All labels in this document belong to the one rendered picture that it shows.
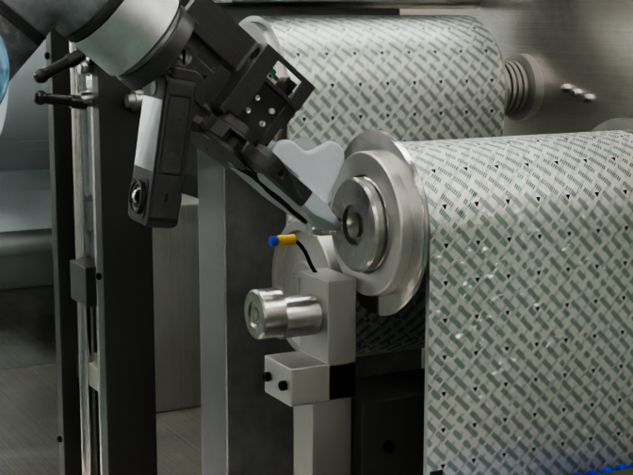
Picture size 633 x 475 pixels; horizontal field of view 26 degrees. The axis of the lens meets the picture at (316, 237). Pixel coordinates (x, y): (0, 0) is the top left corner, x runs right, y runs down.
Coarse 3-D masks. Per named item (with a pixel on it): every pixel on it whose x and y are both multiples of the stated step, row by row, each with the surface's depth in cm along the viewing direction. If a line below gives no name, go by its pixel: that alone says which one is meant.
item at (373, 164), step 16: (352, 160) 109; (368, 160) 107; (384, 160) 106; (352, 176) 110; (368, 176) 107; (384, 176) 105; (400, 176) 105; (384, 192) 105; (400, 192) 104; (400, 208) 104; (400, 224) 104; (400, 240) 104; (336, 256) 113; (400, 256) 104; (352, 272) 111; (368, 272) 109; (384, 272) 106; (400, 272) 105; (368, 288) 109; (384, 288) 106
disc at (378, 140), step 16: (352, 144) 111; (368, 144) 109; (384, 144) 107; (400, 144) 105; (400, 160) 105; (416, 176) 103; (416, 192) 103; (416, 208) 103; (416, 224) 103; (416, 240) 104; (416, 256) 104; (416, 272) 104; (400, 288) 106; (416, 288) 105; (368, 304) 111; (384, 304) 109; (400, 304) 106
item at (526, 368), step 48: (432, 288) 105; (480, 288) 107; (528, 288) 109; (576, 288) 112; (624, 288) 114; (432, 336) 106; (480, 336) 108; (528, 336) 110; (576, 336) 112; (624, 336) 115; (432, 384) 106; (480, 384) 108; (528, 384) 111; (576, 384) 113; (624, 384) 115; (432, 432) 107; (480, 432) 109; (528, 432) 111; (576, 432) 114; (624, 432) 116
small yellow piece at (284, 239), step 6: (270, 240) 112; (276, 240) 111; (282, 240) 112; (288, 240) 112; (294, 240) 112; (270, 246) 112; (300, 246) 112; (306, 252) 112; (306, 258) 112; (312, 264) 112; (312, 270) 112
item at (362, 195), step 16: (336, 192) 110; (352, 192) 108; (368, 192) 106; (336, 208) 110; (352, 208) 109; (368, 208) 106; (384, 208) 105; (352, 224) 108; (368, 224) 106; (384, 224) 105; (336, 240) 111; (352, 240) 109; (368, 240) 106; (384, 240) 106; (352, 256) 108; (368, 256) 106; (384, 256) 106
